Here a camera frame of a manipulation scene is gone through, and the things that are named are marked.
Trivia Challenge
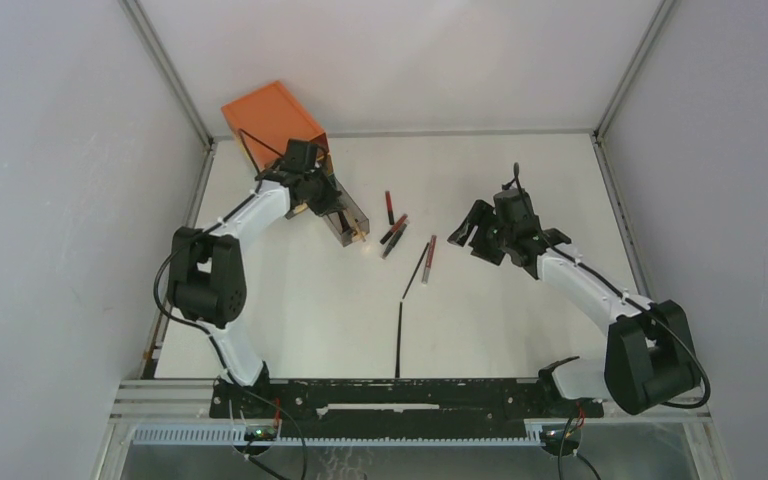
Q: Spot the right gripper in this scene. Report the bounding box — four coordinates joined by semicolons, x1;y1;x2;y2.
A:
447;199;513;267

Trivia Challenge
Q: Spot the red lipstick silver end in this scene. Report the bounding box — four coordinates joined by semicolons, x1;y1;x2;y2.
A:
421;235;437;285

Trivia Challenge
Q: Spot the black powder brush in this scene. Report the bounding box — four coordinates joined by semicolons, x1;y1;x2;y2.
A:
329;211;356;243

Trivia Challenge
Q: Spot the orange yellow blue drawer box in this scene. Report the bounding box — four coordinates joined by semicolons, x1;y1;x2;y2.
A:
221;81;369;235

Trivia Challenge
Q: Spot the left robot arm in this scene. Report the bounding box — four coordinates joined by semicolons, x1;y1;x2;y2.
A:
153;139;344;417

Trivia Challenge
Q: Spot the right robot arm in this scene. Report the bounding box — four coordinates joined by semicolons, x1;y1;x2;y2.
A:
447;187;710;416

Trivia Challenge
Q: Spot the dark green makeup pen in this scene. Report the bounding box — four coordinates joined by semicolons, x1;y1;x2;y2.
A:
382;222;409;259

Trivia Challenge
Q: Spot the thin black eyeliner brush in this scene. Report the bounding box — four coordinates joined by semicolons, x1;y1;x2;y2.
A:
400;241;430;301

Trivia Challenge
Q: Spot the orange lip gloss black cap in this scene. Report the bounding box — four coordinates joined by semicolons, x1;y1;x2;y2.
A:
380;214;408;245

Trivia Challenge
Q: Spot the red lip gloss black cap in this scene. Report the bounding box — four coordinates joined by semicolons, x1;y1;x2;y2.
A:
385;190;396;226

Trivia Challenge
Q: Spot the long thin black brush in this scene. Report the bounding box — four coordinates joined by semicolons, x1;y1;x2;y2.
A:
394;301;404;379

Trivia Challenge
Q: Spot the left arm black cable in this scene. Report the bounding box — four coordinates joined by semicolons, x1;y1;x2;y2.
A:
152;127;289;386

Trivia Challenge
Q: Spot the aluminium frame rail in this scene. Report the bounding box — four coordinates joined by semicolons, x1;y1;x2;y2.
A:
118;0;214;149

